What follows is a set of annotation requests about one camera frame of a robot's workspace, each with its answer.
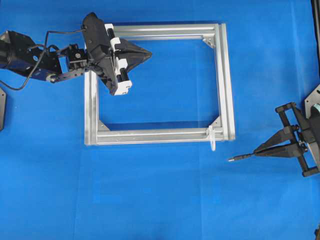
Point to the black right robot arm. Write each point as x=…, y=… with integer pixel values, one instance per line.
x=299, y=135

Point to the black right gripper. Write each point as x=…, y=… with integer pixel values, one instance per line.
x=306, y=134

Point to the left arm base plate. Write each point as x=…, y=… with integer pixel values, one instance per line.
x=3, y=98

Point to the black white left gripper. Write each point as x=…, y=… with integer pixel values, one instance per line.
x=102, y=46

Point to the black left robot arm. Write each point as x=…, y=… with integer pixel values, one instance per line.
x=21, y=55

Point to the aluminium extrusion frame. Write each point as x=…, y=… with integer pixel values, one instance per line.
x=222, y=129

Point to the black vertical post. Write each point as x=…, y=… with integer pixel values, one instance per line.
x=315, y=4

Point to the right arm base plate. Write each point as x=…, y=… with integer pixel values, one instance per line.
x=312, y=99

